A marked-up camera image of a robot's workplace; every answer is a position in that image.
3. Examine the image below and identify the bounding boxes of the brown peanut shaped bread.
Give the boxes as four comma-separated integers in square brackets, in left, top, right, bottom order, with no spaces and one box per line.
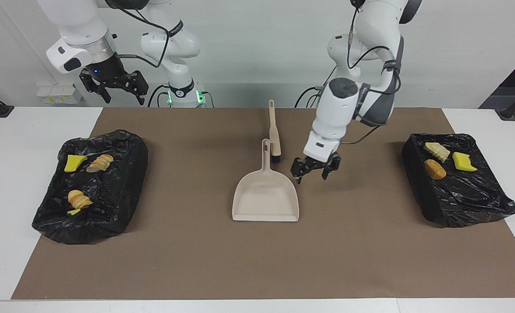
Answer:
[424,159,447,180]

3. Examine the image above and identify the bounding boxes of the brown table mat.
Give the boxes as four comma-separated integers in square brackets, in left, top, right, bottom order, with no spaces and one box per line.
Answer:
[12,107,515,300]

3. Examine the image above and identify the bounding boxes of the black bag lined bin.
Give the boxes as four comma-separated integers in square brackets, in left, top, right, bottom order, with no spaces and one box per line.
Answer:
[402,133,515,228]
[31,129,149,245]

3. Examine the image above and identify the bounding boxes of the beige plastic dustpan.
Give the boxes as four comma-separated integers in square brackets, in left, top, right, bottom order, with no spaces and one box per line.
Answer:
[232,139,300,223]

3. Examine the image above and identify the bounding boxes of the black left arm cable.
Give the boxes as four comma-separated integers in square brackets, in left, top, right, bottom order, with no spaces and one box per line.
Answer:
[342,0,402,144]

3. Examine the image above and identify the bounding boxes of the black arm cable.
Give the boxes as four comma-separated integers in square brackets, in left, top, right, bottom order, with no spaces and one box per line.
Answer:
[105,0,184,68]
[342,0,402,144]

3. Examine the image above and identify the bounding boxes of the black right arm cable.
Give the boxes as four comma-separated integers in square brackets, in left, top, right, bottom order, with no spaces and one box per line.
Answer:
[105,0,184,68]

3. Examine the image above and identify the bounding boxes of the beige hand brush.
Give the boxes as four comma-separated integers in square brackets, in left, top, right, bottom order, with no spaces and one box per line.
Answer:
[268,99,282,164]

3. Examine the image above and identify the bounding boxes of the white wall socket box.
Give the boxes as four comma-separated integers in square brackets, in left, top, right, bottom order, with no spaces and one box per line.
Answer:
[36,83,84,105]

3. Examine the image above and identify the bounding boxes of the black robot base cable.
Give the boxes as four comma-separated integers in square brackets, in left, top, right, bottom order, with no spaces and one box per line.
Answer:
[148,85,171,108]
[294,65,338,108]

